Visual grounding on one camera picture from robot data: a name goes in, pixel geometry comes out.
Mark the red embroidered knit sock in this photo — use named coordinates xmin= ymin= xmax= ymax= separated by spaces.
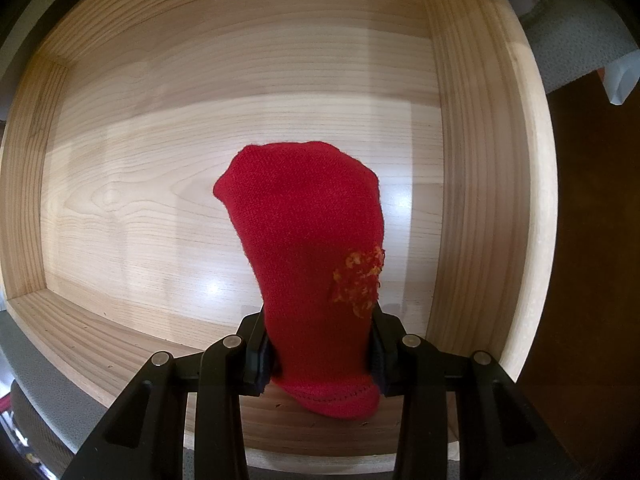
xmin=212 ymin=141 xmax=387 ymax=421

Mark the brown corduroy cushion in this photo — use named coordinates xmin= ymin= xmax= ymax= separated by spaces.
xmin=7 ymin=380 xmax=76 ymax=480

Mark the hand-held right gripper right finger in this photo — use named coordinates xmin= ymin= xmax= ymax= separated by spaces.
xmin=370 ymin=302 xmax=583 ymax=480

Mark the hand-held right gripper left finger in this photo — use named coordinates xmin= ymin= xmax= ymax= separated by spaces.
xmin=60 ymin=310 xmax=273 ymax=480

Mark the wooden drawer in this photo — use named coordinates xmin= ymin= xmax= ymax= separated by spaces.
xmin=0 ymin=0 xmax=558 ymax=480

